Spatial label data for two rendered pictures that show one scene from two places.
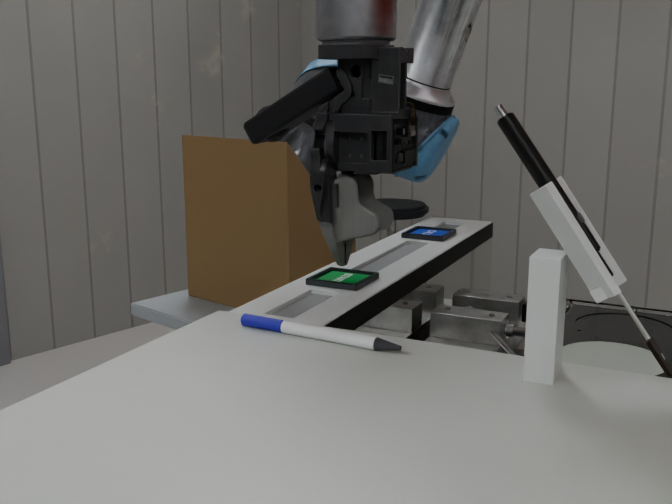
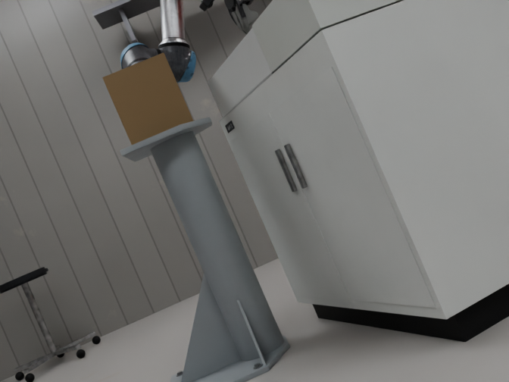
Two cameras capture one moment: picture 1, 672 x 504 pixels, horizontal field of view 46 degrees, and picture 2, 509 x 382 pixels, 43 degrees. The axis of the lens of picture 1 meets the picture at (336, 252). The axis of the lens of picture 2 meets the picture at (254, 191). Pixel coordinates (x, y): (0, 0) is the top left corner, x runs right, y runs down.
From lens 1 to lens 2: 172 cm
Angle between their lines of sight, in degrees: 46
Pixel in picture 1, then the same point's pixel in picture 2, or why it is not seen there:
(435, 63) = (180, 29)
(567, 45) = (79, 146)
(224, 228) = (143, 104)
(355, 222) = (251, 15)
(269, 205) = (164, 81)
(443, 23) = (178, 14)
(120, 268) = not seen: outside the picture
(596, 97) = (110, 166)
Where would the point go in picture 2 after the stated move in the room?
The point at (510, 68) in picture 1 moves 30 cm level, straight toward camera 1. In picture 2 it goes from (49, 173) to (60, 163)
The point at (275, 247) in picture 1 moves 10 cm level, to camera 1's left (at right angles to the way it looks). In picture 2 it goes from (174, 95) to (151, 101)
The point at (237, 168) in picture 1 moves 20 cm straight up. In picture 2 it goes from (141, 75) to (117, 20)
